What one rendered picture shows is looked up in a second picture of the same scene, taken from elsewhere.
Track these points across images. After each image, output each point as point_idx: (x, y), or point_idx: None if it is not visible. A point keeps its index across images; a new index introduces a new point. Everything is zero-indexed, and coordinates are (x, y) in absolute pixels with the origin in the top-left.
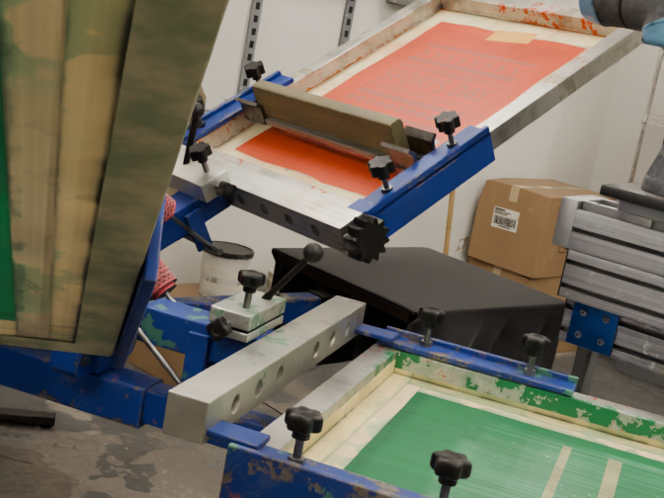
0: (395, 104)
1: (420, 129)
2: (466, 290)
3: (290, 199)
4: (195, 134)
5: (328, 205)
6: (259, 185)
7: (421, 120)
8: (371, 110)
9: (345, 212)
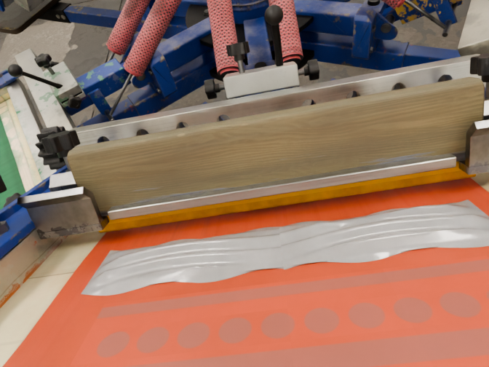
0: (314, 333)
1: (49, 192)
2: None
3: (148, 116)
4: (273, 41)
5: (102, 126)
6: (201, 106)
7: (173, 320)
8: (351, 287)
9: (77, 130)
